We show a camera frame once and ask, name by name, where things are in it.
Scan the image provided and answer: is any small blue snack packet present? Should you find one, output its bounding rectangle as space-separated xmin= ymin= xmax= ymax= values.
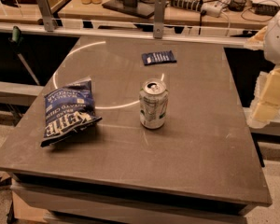
xmin=141 ymin=50 xmax=176 ymax=65

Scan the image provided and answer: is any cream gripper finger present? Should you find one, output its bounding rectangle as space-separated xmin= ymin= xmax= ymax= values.
xmin=250 ymin=65 xmax=280 ymax=123

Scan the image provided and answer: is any metal guard rail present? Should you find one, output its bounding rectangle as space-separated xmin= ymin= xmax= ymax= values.
xmin=0 ymin=21 xmax=265 ymax=50

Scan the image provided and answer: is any black monitor stand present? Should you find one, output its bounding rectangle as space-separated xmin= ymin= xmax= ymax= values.
xmin=103 ymin=0 xmax=154 ymax=19

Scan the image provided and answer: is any right metal bracket post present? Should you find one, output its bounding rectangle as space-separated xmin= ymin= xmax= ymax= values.
xmin=153 ymin=0 xmax=166 ymax=39

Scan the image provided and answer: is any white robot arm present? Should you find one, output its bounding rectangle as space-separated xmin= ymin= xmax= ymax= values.
xmin=251 ymin=10 xmax=280 ymax=122

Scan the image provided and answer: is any metal bracket post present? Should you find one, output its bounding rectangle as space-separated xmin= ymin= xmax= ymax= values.
xmin=36 ymin=0 xmax=57 ymax=32
xmin=153 ymin=0 xmax=166 ymax=39

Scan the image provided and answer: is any silver 7up soda can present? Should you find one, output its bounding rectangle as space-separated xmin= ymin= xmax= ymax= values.
xmin=139 ymin=78 xmax=169 ymax=129

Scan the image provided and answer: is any left metal bracket post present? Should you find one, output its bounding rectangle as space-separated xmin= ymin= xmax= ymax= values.
xmin=36 ymin=0 xmax=57 ymax=32

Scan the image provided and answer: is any black power strip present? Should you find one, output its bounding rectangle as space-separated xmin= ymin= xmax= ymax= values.
xmin=170 ymin=0 xmax=203 ymax=12

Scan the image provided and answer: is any white power adapter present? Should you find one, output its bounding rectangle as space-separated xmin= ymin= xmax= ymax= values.
xmin=202 ymin=3 xmax=222 ymax=18

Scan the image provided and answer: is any green handled tool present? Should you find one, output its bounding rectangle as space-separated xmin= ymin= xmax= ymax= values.
xmin=8 ymin=26 xmax=40 ymax=85

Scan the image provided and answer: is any black keyboard device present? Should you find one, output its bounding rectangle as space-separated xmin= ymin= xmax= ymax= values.
xmin=252 ymin=4 xmax=280 ymax=16

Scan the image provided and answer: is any blue kettle chips bag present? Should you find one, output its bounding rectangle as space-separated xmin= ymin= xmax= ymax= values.
xmin=41 ymin=77 xmax=102 ymax=147

